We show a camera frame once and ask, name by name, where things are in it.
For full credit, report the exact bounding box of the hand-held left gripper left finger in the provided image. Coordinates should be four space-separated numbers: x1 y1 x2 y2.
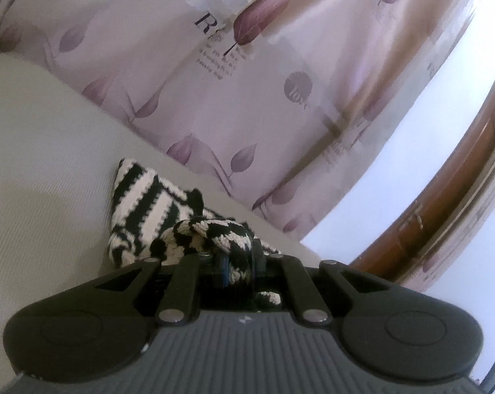
92 252 232 326

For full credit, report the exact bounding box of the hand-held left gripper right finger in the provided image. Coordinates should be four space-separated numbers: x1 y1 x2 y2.
251 238 384 326

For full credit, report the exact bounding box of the black white striped knit sweater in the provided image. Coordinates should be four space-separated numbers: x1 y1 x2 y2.
107 158 284 308

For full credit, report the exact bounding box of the brown wooden door frame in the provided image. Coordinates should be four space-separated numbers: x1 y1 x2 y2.
348 72 495 282

